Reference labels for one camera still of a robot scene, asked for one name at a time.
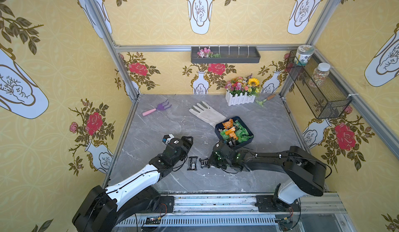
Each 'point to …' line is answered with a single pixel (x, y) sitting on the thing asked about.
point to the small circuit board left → (153, 220)
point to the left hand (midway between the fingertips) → (187, 139)
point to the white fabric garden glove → (205, 112)
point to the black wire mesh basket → (323, 93)
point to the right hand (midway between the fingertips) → (208, 156)
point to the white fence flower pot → (241, 90)
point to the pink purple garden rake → (160, 106)
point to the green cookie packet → (241, 133)
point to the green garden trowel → (269, 97)
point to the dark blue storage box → (220, 132)
